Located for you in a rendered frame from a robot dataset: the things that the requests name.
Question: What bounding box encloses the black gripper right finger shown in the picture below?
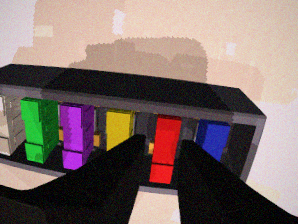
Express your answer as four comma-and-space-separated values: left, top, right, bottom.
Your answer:
177, 140, 298, 224

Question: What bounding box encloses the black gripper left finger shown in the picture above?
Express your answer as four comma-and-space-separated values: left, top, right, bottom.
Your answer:
0, 133, 146, 224

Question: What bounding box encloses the blue fuse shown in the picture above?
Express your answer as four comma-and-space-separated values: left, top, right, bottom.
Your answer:
196, 119, 230, 161

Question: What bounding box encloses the red blade fuse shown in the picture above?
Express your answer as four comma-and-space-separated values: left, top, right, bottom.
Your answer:
149, 113, 181, 184

